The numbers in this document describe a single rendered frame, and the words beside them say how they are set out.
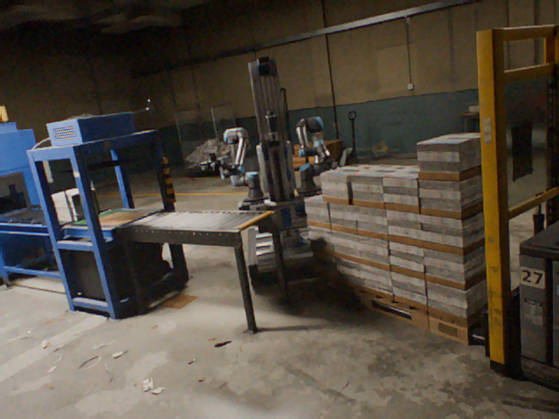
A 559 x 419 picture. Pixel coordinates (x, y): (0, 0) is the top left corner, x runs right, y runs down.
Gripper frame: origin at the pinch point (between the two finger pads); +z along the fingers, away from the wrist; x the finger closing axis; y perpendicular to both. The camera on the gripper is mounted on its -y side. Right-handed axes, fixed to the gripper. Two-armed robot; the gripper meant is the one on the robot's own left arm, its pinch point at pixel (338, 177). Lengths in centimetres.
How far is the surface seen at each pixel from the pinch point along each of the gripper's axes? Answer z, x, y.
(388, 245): 67, 18, -33
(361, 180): 17.4, 17.9, -38.9
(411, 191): 43, 18, -74
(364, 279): 82, 18, 7
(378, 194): 33, 18, -47
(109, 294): 2, 164, 147
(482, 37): 1, 37, -170
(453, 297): 114, 17, -63
